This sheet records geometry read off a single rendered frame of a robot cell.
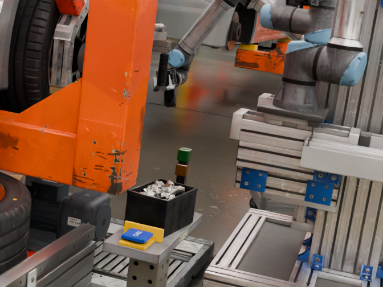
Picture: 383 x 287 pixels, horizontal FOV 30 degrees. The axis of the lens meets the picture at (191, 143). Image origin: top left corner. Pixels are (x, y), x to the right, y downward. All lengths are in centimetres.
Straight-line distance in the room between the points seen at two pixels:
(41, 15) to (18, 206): 78
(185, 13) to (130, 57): 313
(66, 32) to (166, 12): 271
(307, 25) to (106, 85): 62
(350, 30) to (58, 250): 113
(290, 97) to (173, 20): 292
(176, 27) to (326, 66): 299
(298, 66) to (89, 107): 71
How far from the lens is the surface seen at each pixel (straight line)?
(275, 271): 265
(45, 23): 258
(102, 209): 253
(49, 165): 229
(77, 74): 290
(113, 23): 215
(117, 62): 215
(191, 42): 300
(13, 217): 207
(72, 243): 219
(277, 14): 217
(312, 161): 231
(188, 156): 231
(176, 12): 523
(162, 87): 289
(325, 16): 212
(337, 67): 236
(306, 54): 240
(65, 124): 227
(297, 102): 240
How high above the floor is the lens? 118
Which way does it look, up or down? 13 degrees down
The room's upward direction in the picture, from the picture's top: 8 degrees clockwise
